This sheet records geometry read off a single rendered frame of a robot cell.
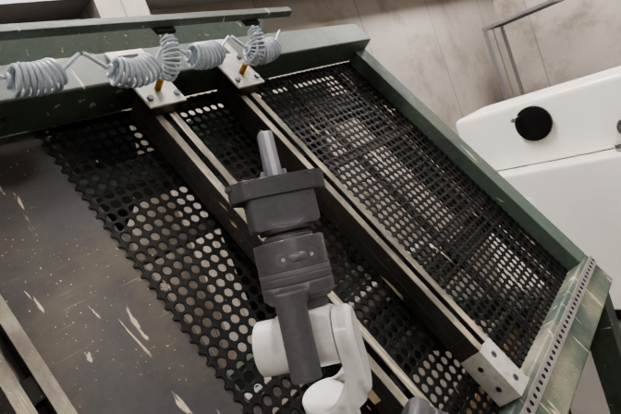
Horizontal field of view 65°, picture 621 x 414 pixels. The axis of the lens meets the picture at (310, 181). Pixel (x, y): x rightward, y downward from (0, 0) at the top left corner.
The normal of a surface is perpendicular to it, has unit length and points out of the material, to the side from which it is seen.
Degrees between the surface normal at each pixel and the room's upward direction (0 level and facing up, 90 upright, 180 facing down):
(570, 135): 90
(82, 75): 60
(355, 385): 96
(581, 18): 90
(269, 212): 78
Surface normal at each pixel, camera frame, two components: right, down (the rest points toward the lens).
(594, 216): -0.65, 0.32
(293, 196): 0.21, -0.20
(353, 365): -0.10, 0.25
